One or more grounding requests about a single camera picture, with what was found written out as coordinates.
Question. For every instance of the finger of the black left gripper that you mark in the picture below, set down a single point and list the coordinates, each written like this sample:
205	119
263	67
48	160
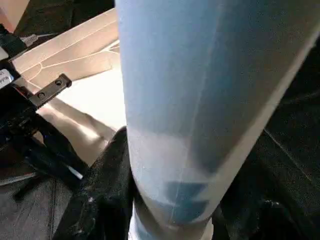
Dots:
57	155

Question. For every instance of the white plastic table leg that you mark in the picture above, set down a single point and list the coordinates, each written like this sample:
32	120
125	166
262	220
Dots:
200	100

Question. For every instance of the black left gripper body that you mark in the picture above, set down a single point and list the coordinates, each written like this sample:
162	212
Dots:
15	115

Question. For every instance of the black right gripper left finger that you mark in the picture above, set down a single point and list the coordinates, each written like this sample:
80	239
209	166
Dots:
100	205

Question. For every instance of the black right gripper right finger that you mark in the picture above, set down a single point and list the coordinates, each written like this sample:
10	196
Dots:
260	215

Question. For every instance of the black work mat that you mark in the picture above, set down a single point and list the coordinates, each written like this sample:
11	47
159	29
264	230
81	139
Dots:
300	150

